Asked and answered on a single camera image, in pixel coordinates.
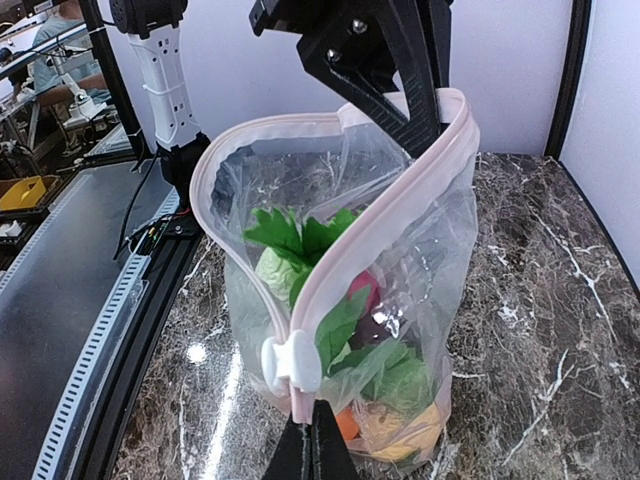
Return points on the yellow tray outside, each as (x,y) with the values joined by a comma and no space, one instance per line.
(23,193)

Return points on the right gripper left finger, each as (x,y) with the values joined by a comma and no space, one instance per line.
(292,458)

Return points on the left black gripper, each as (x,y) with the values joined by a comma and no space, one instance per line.
(355,47)

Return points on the black frame post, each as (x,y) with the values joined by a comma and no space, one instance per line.
(570,79)
(103,52)

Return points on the person in teal shirt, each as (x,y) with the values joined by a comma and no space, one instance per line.
(49,87)

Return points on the white toy radish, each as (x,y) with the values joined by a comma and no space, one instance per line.
(280,276)

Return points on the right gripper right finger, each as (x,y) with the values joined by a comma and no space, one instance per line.
(330,458)

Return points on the black front rail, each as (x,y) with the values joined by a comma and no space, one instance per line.
(161,279)

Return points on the left black frame post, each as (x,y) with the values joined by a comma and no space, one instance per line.
(103,52)

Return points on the green toy leaf vegetable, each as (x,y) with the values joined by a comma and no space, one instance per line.
(393,373)

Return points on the orange toy tangerine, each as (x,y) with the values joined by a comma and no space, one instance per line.
(347,425)

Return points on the yellow toy lemon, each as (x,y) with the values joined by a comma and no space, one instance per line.
(388,436)

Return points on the red toy strawberry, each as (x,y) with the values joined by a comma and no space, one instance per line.
(367,289)

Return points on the dark red toy beet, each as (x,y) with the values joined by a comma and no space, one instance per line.
(371,329)

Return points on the white slotted cable duct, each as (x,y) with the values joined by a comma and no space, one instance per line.
(71,418)

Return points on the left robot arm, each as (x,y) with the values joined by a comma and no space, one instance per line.
(153,31)

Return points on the clear zip top bag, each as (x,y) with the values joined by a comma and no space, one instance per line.
(333,192)

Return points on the right black frame post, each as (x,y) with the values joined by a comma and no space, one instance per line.
(570,79)

